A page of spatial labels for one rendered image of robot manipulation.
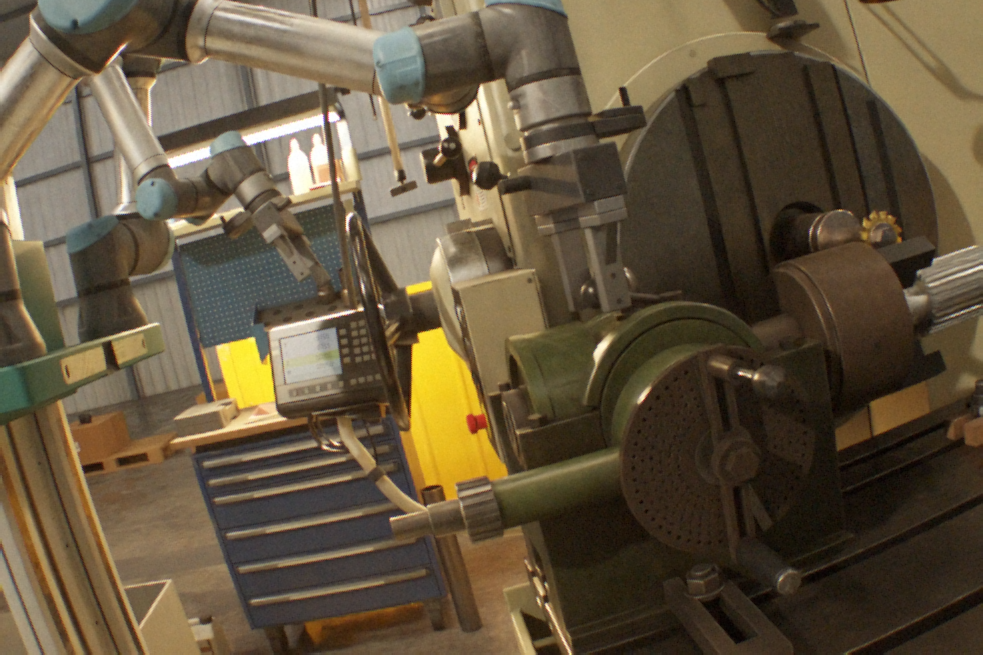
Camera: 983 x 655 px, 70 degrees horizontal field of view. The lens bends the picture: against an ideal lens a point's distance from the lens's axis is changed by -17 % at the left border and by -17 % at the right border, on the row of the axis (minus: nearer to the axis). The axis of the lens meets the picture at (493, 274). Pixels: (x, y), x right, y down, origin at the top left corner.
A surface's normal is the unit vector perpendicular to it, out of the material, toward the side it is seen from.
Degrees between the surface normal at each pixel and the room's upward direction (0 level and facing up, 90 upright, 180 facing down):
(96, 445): 90
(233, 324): 90
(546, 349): 32
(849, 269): 40
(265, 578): 90
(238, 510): 90
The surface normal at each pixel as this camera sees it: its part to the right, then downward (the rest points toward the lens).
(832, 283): -0.08, -0.69
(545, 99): -0.20, 0.11
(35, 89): 0.45, 0.52
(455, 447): 0.13, 0.02
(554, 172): -0.91, 0.23
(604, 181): 0.34, -0.03
